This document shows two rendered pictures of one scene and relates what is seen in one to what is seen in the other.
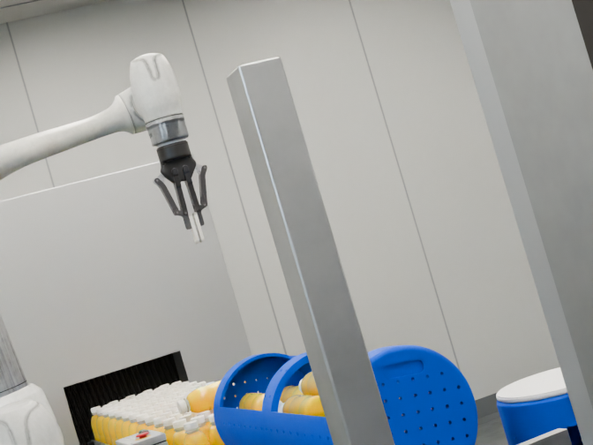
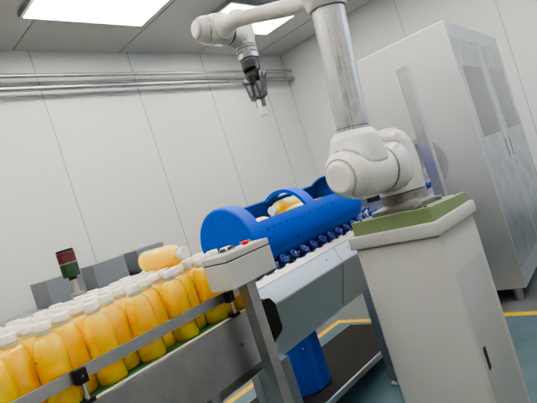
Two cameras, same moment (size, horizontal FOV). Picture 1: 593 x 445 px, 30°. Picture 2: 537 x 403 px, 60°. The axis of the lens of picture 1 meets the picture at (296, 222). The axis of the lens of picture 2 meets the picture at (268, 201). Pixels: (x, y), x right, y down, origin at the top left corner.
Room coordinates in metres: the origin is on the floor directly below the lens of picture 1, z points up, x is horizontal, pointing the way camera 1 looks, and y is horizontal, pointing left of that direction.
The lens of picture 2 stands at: (3.58, 1.85, 1.22)
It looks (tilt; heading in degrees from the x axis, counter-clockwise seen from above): 1 degrees down; 240
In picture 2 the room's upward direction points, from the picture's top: 18 degrees counter-clockwise
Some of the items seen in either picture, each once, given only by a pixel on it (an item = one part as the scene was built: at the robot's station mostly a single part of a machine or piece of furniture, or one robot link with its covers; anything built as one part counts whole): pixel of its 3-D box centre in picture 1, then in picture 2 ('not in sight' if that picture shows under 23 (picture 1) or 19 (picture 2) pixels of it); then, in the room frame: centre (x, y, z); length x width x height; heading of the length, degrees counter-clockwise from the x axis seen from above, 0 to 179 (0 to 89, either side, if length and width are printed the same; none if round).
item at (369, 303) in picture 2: not in sight; (379, 330); (1.98, -0.22, 0.31); 0.06 x 0.06 x 0.63; 21
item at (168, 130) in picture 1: (168, 131); (247, 54); (2.55, 0.23, 1.81); 0.09 x 0.09 x 0.06
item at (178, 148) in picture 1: (176, 162); (252, 71); (2.55, 0.23, 1.73); 0.08 x 0.07 x 0.09; 105
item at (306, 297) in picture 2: not in sight; (365, 246); (1.95, -0.15, 0.79); 2.17 x 0.29 x 0.34; 21
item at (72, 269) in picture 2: not in sight; (69, 269); (3.42, 0.03, 1.18); 0.06 x 0.06 x 0.05
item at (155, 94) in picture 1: (153, 87); (237, 29); (2.55, 0.23, 1.92); 0.13 x 0.11 x 0.16; 14
